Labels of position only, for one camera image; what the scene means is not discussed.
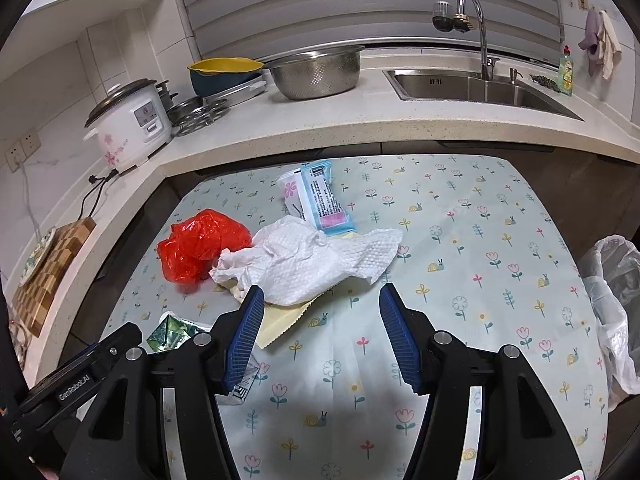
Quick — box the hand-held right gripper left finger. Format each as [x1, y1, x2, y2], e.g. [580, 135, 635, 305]
[62, 284, 266, 480]

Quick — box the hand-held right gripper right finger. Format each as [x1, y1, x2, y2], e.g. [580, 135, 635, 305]
[378, 282, 583, 480]

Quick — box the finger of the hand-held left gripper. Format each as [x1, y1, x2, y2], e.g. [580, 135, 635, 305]
[62, 322, 146, 373]

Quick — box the green foil wrapper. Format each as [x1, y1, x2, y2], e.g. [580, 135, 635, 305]
[146, 312, 269, 405]

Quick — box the white paper towel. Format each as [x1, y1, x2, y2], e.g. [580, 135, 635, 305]
[209, 215, 404, 307]

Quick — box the clear plastic bin liner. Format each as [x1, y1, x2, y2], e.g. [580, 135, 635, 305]
[580, 235, 640, 413]

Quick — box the black trash bin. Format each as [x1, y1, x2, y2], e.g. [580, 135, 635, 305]
[582, 237, 640, 341]

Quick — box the yellow cloth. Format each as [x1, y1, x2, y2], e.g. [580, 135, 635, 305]
[214, 230, 361, 348]

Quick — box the floral printed tablecloth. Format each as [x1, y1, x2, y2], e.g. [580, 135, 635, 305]
[97, 152, 608, 480]

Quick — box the checkered wooden cutting board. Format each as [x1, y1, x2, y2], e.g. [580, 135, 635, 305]
[11, 217, 97, 338]

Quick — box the red plastic bag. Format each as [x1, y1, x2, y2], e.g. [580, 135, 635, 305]
[157, 208, 253, 291]

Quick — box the patterned plate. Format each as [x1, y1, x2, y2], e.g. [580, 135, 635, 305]
[21, 227, 57, 281]

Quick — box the white pink-flowered packet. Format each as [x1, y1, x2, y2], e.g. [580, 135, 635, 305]
[277, 167, 313, 223]

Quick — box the blue white packet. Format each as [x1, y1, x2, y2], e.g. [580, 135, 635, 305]
[299, 159, 357, 237]

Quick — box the white floral rice cooker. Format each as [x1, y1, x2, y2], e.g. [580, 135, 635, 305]
[84, 78, 173, 171]

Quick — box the white kitchen counter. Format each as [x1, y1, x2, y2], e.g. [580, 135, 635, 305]
[20, 45, 640, 386]

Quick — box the round steel steamer rack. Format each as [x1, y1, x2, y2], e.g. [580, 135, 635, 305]
[172, 99, 231, 137]

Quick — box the small steel pot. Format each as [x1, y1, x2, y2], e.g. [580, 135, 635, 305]
[167, 96, 206, 123]

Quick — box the dark lidded pot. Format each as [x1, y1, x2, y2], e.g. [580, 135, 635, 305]
[156, 80, 180, 111]

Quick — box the metal tray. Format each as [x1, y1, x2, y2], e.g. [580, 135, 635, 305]
[202, 77, 268, 108]

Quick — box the blue plastic basin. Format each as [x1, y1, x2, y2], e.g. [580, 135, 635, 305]
[190, 71, 263, 97]

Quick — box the stainless steel sink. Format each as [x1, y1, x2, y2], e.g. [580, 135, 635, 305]
[382, 69, 585, 122]

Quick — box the steel colander bowl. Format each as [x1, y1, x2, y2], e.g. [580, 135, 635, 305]
[264, 45, 367, 101]

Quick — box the green dish soap bottle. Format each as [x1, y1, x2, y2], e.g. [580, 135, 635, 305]
[556, 45, 575, 97]

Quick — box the chrome gooseneck faucet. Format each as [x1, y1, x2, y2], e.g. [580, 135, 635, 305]
[432, 0, 501, 82]

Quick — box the grey striped window blind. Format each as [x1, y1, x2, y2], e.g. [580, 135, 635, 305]
[172, 0, 565, 63]

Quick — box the purple hanging cloth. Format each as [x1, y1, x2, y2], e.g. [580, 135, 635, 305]
[578, 8, 607, 77]

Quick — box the beige hanging cloth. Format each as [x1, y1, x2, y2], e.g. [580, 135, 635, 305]
[597, 10, 622, 80]

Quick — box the black power cable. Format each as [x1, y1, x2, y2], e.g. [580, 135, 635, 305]
[75, 169, 121, 226]

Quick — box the white wall outlet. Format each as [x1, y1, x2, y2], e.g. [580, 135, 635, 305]
[5, 130, 41, 171]

